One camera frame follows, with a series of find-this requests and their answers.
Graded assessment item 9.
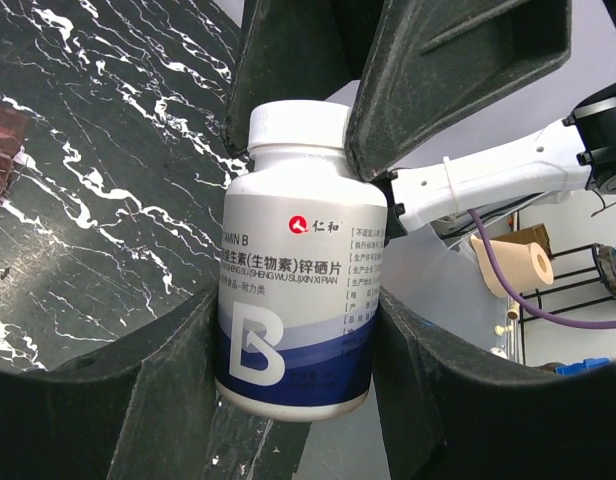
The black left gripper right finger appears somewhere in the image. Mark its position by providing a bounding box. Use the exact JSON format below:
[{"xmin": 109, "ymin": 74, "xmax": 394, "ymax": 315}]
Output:
[{"xmin": 373, "ymin": 291, "xmax": 616, "ymax": 479}]

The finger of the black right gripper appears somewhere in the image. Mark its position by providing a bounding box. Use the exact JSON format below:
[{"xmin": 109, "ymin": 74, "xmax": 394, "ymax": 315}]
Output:
[
  {"xmin": 222, "ymin": 0, "xmax": 383, "ymax": 155},
  {"xmin": 346, "ymin": 1, "xmax": 572, "ymax": 181}
]

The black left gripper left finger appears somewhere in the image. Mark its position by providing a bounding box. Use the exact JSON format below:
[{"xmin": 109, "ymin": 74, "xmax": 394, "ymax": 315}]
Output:
[{"xmin": 0, "ymin": 286, "xmax": 217, "ymax": 479}]

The white vitamin pill bottle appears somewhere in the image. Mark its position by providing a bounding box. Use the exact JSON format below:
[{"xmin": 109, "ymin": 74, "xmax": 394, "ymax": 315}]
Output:
[{"xmin": 214, "ymin": 100, "xmax": 388, "ymax": 422}]

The red weekly pill organizer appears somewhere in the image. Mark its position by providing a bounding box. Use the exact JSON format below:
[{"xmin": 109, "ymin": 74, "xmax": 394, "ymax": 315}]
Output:
[{"xmin": 0, "ymin": 104, "xmax": 29, "ymax": 201}]

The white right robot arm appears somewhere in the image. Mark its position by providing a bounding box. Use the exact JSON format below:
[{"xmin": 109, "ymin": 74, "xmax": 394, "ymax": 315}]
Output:
[{"xmin": 223, "ymin": 1, "xmax": 616, "ymax": 237}]

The brown paper roll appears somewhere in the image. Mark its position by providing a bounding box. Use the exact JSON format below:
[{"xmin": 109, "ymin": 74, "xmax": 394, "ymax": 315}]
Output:
[{"xmin": 470, "ymin": 235, "xmax": 554, "ymax": 298}]

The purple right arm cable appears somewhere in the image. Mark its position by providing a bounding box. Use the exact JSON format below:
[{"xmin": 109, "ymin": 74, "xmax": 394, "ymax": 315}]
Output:
[{"xmin": 467, "ymin": 208, "xmax": 616, "ymax": 331}]

